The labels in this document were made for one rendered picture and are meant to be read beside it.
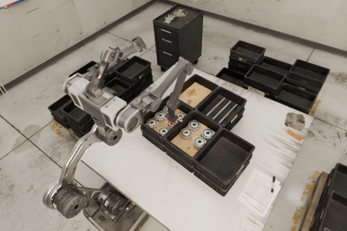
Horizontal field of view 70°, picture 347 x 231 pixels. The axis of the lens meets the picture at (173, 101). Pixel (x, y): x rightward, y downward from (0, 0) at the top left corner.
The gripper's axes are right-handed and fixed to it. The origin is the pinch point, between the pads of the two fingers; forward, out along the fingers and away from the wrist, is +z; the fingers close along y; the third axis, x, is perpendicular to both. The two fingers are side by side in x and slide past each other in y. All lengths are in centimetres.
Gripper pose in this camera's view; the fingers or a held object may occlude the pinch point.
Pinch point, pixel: (172, 122)
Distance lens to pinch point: 217.8
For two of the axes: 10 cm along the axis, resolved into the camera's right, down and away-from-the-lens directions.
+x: -5.8, 6.1, -5.4
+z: 0.4, 6.8, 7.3
